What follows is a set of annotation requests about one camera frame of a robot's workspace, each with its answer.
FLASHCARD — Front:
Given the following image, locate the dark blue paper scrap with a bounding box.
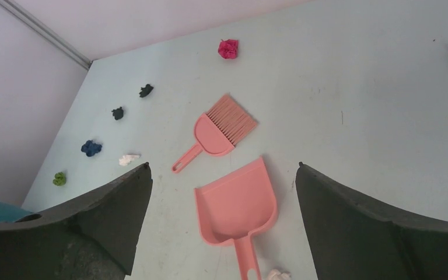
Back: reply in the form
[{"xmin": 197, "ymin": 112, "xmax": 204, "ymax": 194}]
[{"xmin": 80, "ymin": 140, "xmax": 103, "ymax": 158}]

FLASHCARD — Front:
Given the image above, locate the black paper scrap far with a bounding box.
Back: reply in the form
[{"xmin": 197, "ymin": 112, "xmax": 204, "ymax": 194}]
[{"xmin": 139, "ymin": 84, "xmax": 154, "ymax": 98}]

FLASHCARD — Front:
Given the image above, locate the white paper scrap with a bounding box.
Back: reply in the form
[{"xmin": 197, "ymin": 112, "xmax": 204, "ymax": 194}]
[
  {"xmin": 265, "ymin": 269, "xmax": 291, "ymax": 280},
  {"xmin": 118, "ymin": 154, "xmax": 140, "ymax": 166}
]

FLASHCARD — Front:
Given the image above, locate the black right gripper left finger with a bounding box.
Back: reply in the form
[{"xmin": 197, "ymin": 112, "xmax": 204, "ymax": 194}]
[{"xmin": 0, "ymin": 163, "xmax": 153, "ymax": 279}]

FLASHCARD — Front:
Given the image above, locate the aluminium corner post left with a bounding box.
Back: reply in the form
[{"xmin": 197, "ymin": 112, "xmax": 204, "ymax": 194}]
[{"xmin": 0, "ymin": 0, "xmax": 92, "ymax": 71}]

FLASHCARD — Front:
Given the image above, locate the magenta paper scrap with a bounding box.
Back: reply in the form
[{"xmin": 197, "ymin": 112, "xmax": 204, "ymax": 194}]
[{"xmin": 218, "ymin": 39, "xmax": 239, "ymax": 60}]

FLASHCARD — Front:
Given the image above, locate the black paper scrap near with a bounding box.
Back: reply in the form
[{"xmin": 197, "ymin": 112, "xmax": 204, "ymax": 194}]
[{"xmin": 111, "ymin": 107, "xmax": 124, "ymax": 121}]

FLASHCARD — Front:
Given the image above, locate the green paper scrap left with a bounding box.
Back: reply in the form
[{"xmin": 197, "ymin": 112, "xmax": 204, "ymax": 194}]
[{"xmin": 52, "ymin": 172, "xmax": 67, "ymax": 186}]

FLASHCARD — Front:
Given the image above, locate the black paper scrap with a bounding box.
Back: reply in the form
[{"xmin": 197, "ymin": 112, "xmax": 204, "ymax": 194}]
[
  {"xmin": 111, "ymin": 107, "xmax": 124, "ymax": 121},
  {"xmin": 139, "ymin": 84, "xmax": 154, "ymax": 98}
]

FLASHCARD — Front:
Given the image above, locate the pink dustpan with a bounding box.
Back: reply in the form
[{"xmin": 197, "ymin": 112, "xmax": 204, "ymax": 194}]
[{"xmin": 194, "ymin": 157, "xmax": 278, "ymax": 279}]

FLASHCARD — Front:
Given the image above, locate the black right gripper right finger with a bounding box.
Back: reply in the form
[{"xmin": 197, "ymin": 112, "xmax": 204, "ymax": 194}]
[{"xmin": 295, "ymin": 163, "xmax": 448, "ymax": 279}]

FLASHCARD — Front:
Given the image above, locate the pink hand brush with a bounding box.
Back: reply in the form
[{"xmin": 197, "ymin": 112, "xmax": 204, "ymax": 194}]
[{"xmin": 171, "ymin": 93, "xmax": 258, "ymax": 173}]

